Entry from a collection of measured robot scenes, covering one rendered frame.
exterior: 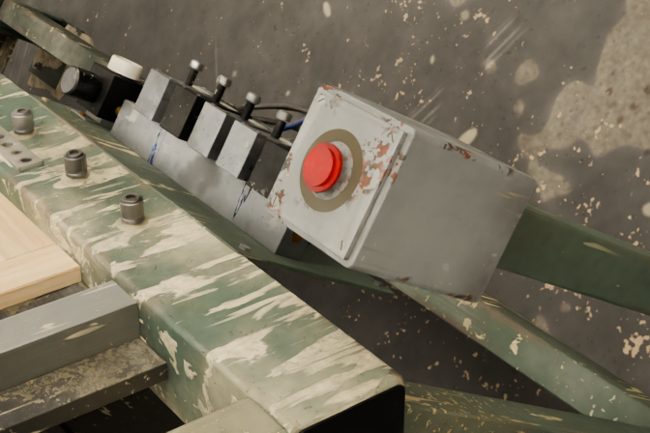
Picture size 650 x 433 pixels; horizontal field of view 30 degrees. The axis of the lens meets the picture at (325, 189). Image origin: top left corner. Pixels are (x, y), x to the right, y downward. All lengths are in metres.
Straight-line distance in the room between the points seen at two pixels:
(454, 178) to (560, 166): 1.02
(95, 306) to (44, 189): 0.23
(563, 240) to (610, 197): 0.76
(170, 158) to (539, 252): 0.50
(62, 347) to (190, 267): 0.15
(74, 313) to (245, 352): 0.18
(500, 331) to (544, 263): 0.62
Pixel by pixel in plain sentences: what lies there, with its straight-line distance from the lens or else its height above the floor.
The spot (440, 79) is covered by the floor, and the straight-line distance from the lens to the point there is 2.18.
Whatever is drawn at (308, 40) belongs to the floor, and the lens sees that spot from 2.45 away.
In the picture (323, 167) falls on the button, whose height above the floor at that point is 0.94.
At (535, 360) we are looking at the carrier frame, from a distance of 1.72.
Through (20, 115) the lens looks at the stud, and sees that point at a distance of 1.47.
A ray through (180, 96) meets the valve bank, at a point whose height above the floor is 0.76.
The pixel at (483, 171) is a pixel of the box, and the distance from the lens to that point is 0.99.
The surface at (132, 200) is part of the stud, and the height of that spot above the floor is 0.87.
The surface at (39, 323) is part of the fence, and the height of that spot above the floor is 0.98.
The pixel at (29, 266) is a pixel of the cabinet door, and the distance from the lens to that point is 1.28.
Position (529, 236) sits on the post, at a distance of 1.11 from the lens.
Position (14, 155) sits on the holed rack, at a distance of 1.43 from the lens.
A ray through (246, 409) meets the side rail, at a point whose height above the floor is 0.92.
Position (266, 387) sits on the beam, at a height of 0.89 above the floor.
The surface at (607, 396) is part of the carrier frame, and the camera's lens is 1.65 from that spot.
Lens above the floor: 1.59
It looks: 44 degrees down
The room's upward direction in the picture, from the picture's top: 71 degrees counter-clockwise
